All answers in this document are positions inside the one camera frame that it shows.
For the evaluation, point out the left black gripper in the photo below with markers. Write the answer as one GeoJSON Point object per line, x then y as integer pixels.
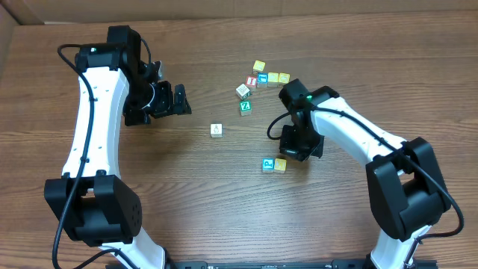
{"type": "Point", "coordinates": [172, 99]}

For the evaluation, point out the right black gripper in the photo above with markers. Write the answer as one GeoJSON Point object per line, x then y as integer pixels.
{"type": "Point", "coordinates": [299, 146]}

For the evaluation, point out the green letter Z block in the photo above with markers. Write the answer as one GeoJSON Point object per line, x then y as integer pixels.
{"type": "Point", "coordinates": [245, 108]}

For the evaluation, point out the red letter I block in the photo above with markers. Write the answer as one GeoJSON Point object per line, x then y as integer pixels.
{"type": "Point", "coordinates": [251, 83]}

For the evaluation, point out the yellow block top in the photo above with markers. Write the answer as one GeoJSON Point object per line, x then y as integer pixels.
{"type": "Point", "coordinates": [258, 67]}

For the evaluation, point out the white letter A block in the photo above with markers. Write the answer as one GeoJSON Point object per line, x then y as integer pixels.
{"type": "Point", "coordinates": [216, 130]}

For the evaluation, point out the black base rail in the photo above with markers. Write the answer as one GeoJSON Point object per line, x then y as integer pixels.
{"type": "Point", "coordinates": [272, 264]}

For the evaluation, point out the yellow block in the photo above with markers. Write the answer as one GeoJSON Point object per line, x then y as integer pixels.
{"type": "Point", "coordinates": [258, 67]}
{"type": "Point", "coordinates": [283, 78]}
{"type": "Point", "coordinates": [280, 165]}
{"type": "Point", "coordinates": [272, 79]}

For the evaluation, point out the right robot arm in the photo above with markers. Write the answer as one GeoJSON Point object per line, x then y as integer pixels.
{"type": "Point", "coordinates": [405, 185]}

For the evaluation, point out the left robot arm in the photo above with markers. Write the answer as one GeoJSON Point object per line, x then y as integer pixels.
{"type": "Point", "coordinates": [91, 202]}

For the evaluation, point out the blue letter P block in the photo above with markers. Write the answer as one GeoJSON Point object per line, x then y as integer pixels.
{"type": "Point", "coordinates": [268, 165]}

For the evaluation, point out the white patterned block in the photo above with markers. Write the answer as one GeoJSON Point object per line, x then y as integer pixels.
{"type": "Point", "coordinates": [243, 92]}

